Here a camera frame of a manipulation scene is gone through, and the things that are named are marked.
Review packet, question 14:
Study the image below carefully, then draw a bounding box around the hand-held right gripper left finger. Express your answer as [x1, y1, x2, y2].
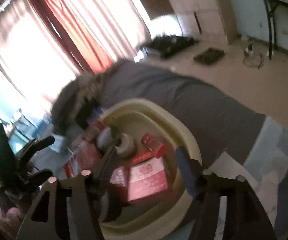
[15, 145, 118, 240]

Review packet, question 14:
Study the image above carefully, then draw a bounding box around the red carton with white text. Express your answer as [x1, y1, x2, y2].
[128, 157, 170, 203]

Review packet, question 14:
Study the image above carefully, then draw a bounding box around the pink and red curtain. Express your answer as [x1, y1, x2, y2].
[0, 0, 152, 110]

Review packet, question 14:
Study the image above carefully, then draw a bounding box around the wooden wardrobe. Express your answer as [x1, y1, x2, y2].
[156, 0, 240, 44]

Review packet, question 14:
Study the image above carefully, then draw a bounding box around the person's left forearm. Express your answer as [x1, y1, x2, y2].
[0, 187, 34, 233]

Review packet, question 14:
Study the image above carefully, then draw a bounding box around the brown fur-trimmed coat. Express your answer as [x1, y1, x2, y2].
[50, 62, 114, 135]

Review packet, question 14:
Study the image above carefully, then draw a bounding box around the black foam tray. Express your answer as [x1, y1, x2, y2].
[193, 47, 225, 67]

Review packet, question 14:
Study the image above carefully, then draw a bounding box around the open black case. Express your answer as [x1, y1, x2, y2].
[139, 34, 199, 59]

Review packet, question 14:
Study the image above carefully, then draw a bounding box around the black folding table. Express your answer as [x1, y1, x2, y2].
[258, 0, 288, 60]

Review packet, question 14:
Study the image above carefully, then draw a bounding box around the tangle of floor cables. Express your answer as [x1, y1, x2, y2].
[242, 44, 266, 69]

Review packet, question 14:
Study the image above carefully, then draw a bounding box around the white roll of tape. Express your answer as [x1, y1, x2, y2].
[115, 132, 136, 157]

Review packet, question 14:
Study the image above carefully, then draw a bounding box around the cream plastic basin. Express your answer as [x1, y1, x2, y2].
[94, 99, 202, 240]

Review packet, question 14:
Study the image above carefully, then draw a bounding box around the glossy dark red carton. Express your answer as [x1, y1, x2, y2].
[64, 140, 102, 178]

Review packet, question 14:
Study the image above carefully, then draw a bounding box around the small red and white box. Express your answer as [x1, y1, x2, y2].
[141, 134, 166, 158]

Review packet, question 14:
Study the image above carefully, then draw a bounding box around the white and green soft toy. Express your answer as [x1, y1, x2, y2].
[95, 125, 122, 150]

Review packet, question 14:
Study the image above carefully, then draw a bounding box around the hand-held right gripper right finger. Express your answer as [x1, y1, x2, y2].
[175, 146, 277, 240]

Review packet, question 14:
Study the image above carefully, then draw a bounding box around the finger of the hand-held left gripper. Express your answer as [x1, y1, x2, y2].
[16, 135, 55, 161]
[16, 169, 53, 188]

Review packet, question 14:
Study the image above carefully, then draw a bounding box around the small red carton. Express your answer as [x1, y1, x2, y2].
[110, 166, 131, 188]

